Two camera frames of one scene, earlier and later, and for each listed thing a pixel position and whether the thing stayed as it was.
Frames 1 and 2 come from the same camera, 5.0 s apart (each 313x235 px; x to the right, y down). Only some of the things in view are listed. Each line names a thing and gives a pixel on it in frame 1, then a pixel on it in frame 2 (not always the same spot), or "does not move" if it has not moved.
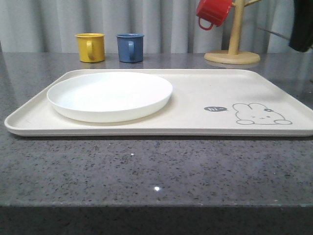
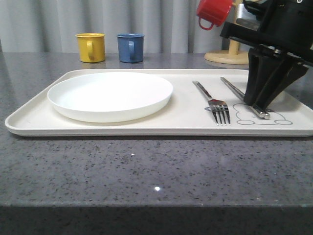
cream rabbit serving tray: (204, 103) does not move
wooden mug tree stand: (234, 57) does not move
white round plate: (109, 96) does not move
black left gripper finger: (301, 36) -> (263, 63)
